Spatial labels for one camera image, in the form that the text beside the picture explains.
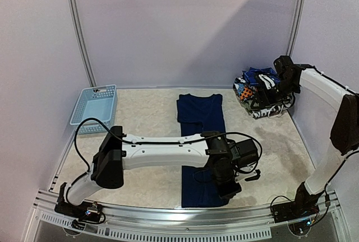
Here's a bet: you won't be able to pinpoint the blue plaid flannel shirt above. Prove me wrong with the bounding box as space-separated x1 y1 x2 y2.
242 67 280 87

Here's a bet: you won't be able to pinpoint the aluminium corner post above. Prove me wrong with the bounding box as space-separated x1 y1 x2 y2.
286 0 305 57
68 0 96 87

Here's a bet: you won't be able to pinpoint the right aluminium corner post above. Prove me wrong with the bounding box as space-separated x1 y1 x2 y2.
286 0 305 57

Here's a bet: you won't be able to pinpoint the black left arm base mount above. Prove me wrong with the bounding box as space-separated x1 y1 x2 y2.
54 183 106 225

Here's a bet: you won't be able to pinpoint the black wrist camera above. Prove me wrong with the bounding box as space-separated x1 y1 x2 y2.
274 55 294 76
231 139 259 168

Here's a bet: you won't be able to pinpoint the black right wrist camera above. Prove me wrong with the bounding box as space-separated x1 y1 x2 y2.
274 55 294 76

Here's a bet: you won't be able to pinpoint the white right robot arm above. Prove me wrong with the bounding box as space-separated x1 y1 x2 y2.
254 89 336 197

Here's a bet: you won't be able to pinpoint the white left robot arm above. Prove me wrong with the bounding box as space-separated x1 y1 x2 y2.
61 127 241 216

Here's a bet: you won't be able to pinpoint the light blue perforated plastic basket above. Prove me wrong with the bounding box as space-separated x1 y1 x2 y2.
70 85 117 129

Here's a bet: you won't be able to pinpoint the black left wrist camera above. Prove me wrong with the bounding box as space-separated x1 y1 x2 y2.
231 139 259 168

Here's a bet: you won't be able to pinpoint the navy cartoon print t-shirt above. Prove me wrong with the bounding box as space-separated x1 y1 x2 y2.
177 94 228 208

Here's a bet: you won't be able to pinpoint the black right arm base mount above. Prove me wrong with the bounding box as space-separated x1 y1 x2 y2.
270 182 330 223

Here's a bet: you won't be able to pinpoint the black white printed folded garment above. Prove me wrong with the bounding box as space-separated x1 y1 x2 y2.
249 105 288 119

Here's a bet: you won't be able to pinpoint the left aluminium corner post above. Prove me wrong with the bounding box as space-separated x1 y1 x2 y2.
68 0 96 87

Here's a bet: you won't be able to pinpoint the colourful patterned folded shorts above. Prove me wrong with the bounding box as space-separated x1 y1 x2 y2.
233 77 260 109

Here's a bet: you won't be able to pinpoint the aluminium front frame rail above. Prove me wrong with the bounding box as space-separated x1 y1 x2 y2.
24 190 351 241

